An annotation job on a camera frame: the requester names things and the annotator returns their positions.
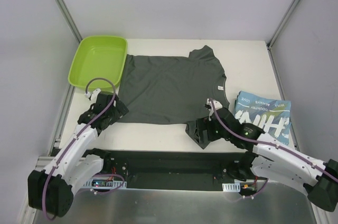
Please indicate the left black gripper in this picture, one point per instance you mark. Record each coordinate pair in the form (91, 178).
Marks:
(113, 109)

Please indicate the right aluminium frame post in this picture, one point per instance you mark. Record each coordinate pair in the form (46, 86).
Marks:
(286, 17)

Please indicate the dark grey t shirt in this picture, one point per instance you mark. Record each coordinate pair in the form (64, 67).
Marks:
(172, 90)

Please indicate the folded blue printed t shirt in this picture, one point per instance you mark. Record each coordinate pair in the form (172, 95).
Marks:
(271, 115)

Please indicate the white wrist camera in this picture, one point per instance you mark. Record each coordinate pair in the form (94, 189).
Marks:
(212, 105)
(92, 96)

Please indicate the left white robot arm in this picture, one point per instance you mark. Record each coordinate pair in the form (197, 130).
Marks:
(53, 189)

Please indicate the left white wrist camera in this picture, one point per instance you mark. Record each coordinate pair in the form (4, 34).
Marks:
(92, 96)

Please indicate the white cable duct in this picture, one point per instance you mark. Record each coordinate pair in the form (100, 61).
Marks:
(104, 184)
(231, 187)

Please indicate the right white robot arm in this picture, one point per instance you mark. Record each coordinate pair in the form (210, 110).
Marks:
(267, 158)

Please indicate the right white cable duct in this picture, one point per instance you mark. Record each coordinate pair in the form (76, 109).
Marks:
(231, 187)

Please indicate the left aluminium frame post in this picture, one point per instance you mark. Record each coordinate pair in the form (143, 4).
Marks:
(69, 19)

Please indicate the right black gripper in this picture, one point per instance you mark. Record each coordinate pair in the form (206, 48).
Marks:
(202, 129)

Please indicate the lime green plastic bin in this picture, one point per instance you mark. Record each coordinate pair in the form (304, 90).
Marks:
(98, 56)

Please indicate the left white cable duct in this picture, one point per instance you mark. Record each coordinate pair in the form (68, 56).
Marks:
(104, 184)

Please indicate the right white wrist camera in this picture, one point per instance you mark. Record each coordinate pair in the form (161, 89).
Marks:
(212, 105)

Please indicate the aluminium frame post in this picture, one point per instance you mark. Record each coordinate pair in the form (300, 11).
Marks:
(286, 17)
(69, 19)

